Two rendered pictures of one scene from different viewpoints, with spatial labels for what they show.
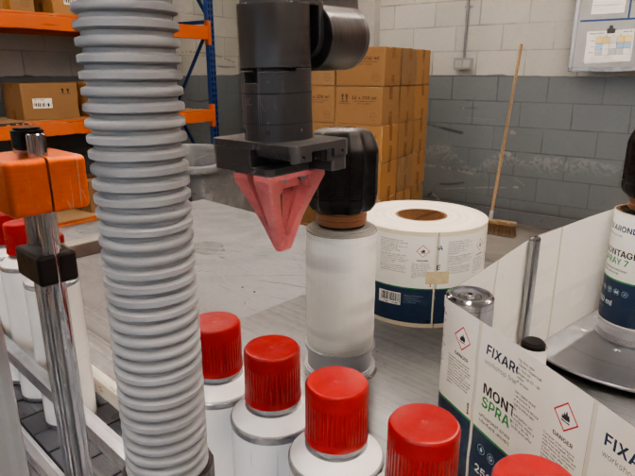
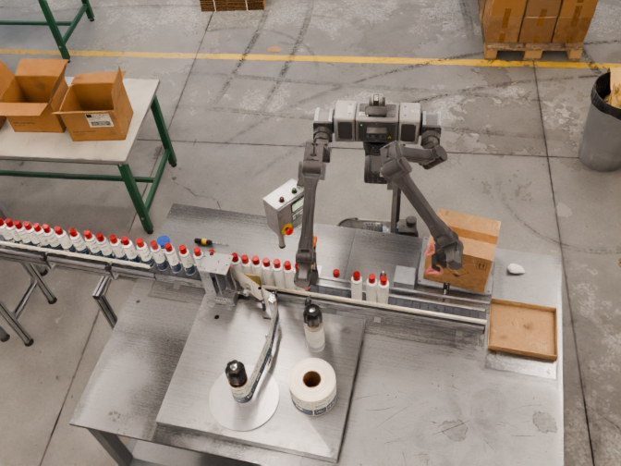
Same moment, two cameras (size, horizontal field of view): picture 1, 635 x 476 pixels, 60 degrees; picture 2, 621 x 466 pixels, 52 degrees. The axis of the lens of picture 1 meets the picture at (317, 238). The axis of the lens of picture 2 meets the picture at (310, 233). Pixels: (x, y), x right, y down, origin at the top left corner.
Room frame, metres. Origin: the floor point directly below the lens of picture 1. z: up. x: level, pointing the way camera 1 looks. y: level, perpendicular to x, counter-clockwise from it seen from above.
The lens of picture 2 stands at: (1.93, -0.64, 3.49)
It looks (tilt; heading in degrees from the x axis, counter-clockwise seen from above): 51 degrees down; 154
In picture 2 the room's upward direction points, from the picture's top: 6 degrees counter-clockwise
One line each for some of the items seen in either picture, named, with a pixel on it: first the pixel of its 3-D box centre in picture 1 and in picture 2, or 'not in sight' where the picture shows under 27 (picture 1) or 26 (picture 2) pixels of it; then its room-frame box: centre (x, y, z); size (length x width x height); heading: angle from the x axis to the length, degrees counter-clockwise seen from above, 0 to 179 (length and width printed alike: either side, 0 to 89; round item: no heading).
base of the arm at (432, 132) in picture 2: not in sight; (431, 141); (0.29, 0.81, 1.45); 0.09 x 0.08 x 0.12; 53
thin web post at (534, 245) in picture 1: (525, 315); not in sight; (0.57, -0.23, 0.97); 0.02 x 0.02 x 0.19
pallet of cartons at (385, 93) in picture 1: (340, 144); not in sight; (4.31, -0.18, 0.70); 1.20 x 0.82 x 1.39; 58
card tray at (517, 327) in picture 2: not in sight; (522, 327); (1.05, 0.83, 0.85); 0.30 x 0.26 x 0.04; 47
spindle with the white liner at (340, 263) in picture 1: (340, 254); (313, 327); (0.62, -0.03, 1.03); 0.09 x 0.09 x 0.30
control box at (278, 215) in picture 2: not in sight; (286, 208); (0.23, 0.09, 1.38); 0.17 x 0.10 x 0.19; 102
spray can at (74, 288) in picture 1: (59, 330); (357, 286); (0.51, 0.27, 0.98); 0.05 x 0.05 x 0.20
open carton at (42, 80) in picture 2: not in sight; (36, 96); (-1.82, -0.65, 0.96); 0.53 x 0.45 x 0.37; 144
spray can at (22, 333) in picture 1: (34, 310); (371, 288); (0.56, 0.32, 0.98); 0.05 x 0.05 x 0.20
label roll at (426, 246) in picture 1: (419, 258); (312, 386); (0.83, -0.16, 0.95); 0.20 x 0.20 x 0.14
